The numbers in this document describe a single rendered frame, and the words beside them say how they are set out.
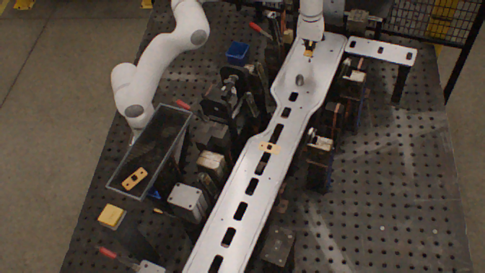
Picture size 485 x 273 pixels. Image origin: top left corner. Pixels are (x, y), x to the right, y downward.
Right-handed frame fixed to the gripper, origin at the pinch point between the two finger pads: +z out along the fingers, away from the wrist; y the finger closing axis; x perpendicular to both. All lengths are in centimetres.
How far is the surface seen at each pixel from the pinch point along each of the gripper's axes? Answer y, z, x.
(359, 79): 22.7, 5.2, -7.2
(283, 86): -5.9, 9.6, -16.6
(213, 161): -14, 2, -63
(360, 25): 15.2, 5.8, 23.5
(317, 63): 3.6, 9.6, 0.1
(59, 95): -198, 110, 1
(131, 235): -30, 7, -96
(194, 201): -12, -1, -80
